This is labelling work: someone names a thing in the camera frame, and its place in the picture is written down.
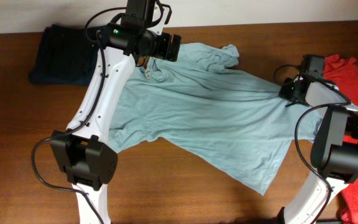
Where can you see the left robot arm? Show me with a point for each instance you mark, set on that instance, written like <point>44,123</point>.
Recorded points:
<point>82,150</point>

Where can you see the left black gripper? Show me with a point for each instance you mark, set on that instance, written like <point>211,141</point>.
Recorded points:
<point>163,51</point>

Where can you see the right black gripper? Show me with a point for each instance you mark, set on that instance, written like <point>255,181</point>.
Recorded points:
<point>283,91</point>

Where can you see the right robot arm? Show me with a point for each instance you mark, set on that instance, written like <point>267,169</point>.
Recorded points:
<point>333,161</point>

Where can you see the folded dark navy garment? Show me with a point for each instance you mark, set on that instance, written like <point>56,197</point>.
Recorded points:
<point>65,57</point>

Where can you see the light blue t-shirt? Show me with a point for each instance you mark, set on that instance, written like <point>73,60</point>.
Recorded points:
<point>201,103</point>

